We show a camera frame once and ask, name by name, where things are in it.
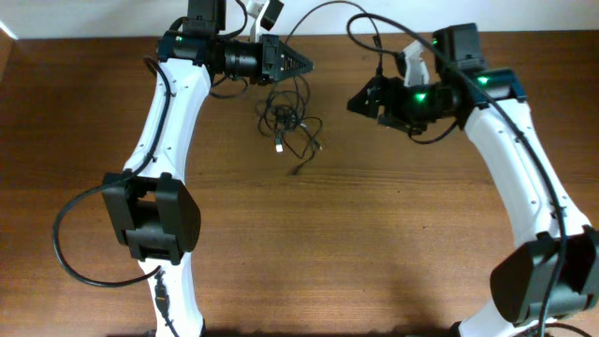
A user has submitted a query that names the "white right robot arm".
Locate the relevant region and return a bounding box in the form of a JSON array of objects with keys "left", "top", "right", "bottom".
[{"left": 347, "top": 23, "right": 598, "bottom": 336}]

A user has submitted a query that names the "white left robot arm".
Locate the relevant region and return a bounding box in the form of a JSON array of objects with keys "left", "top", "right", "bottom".
[{"left": 102, "top": 1, "right": 314, "bottom": 336}]

